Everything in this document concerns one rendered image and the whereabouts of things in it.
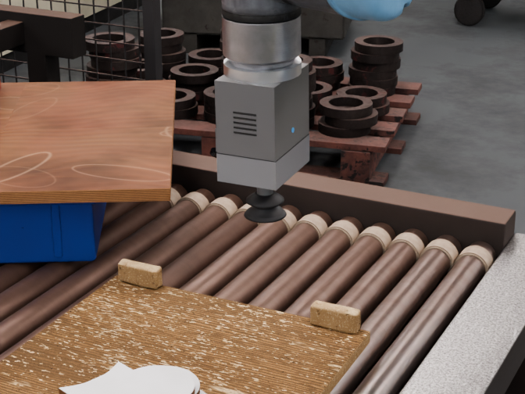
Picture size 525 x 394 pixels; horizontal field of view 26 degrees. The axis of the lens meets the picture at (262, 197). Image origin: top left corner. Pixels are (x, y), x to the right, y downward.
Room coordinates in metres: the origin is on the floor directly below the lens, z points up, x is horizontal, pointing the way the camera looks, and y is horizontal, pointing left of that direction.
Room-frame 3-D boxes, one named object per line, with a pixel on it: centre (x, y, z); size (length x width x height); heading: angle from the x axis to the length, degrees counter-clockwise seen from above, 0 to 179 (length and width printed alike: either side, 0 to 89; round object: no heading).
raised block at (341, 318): (1.18, -0.09, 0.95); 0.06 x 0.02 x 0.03; 65
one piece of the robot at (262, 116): (1.07, 0.01, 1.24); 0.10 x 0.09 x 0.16; 65
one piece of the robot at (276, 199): (1.06, 0.00, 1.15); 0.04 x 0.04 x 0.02
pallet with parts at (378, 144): (4.59, 0.06, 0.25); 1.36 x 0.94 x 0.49; 72
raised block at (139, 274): (1.30, 0.16, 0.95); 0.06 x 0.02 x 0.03; 65
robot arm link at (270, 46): (1.06, 0.00, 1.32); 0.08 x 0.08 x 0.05
